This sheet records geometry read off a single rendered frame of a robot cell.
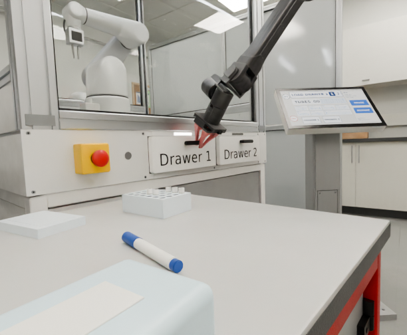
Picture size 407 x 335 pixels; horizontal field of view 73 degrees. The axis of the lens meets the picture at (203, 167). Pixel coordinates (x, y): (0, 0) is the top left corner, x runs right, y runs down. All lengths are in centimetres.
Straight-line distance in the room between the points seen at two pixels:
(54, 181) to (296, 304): 59
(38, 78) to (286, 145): 206
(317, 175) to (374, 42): 270
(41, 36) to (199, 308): 68
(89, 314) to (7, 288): 19
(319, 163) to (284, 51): 122
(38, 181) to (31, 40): 30
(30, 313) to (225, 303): 15
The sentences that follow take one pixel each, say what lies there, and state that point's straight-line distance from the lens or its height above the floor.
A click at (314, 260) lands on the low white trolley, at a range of 36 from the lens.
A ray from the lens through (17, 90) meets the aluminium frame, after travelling 71.
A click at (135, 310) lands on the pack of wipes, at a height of 80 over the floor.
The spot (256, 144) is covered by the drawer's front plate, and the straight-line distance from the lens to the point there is 126.
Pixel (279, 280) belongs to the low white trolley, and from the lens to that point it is 31.
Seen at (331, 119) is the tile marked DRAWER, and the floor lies 100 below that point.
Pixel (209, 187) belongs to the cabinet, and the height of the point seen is 74.
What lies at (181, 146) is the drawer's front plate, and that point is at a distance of 91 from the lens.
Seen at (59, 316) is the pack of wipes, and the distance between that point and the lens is 19.
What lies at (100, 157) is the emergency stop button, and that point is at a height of 88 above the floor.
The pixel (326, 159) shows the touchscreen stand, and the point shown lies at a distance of 168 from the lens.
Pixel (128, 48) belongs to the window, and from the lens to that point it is 88.
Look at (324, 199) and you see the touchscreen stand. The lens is 170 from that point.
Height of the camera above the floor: 90
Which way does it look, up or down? 5 degrees down
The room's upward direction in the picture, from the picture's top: 2 degrees counter-clockwise
